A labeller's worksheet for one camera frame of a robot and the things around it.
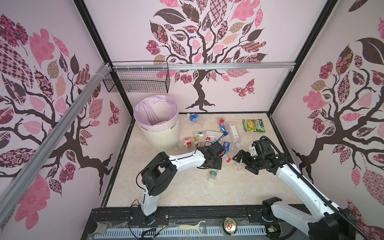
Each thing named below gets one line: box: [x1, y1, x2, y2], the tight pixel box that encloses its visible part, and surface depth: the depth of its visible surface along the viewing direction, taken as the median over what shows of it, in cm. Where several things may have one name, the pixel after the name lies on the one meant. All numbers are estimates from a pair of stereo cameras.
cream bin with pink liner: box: [133, 95, 180, 151], surface depth 91 cm
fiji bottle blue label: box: [219, 118, 227, 133], surface depth 109 cm
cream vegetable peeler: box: [178, 220, 207, 236], surface depth 72 cm
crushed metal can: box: [222, 217, 238, 236], surface depth 63 cm
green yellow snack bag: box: [242, 118, 266, 133], surface depth 112 cm
